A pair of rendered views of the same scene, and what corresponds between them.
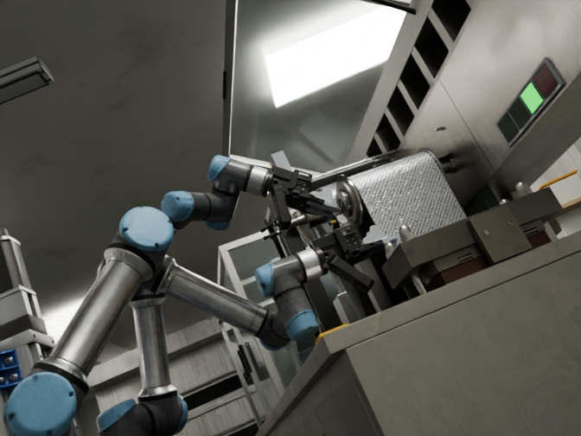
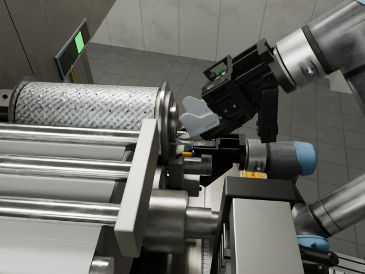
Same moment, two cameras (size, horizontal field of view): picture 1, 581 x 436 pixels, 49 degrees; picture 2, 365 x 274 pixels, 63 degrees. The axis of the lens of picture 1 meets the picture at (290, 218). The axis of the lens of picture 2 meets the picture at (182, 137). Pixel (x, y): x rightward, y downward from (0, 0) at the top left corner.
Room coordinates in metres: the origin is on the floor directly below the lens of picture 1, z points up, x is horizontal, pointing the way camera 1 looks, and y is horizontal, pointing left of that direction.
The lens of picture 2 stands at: (1.98, 0.01, 1.62)
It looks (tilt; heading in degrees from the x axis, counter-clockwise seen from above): 44 degrees down; 200
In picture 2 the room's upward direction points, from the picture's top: straight up
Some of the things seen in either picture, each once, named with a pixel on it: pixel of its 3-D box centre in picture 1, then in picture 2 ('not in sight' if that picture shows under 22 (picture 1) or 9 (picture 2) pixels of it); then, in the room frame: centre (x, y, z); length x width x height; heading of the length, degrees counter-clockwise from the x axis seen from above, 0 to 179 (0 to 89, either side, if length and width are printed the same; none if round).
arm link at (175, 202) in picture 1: (142, 246); not in sight; (1.60, 0.40, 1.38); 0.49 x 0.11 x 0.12; 56
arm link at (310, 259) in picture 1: (309, 265); (252, 156); (1.49, 0.01, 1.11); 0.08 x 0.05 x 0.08; 16
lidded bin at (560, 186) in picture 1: (558, 198); not in sight; (5.17, -2.07, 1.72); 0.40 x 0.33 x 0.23; 3
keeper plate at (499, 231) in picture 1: (499, 234); not in sight; (1.38, -0.40, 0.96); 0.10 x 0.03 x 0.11; 106
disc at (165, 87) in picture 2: (349, 201); (164, 122); (1.60, -0.16, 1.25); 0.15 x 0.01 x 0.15; 16
